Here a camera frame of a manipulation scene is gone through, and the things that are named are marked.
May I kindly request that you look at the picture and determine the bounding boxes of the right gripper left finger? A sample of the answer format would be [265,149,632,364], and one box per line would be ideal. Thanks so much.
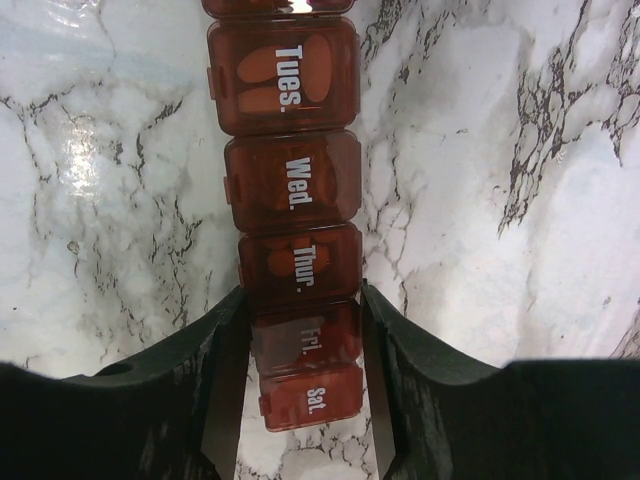
[1,289,250,479]

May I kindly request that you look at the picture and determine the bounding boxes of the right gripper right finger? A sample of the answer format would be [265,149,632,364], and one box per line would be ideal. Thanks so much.
[362,285,639,479]

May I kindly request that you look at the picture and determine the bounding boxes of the red weekly pill organizer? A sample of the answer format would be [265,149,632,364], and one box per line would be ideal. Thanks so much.
[203,1,363,432]

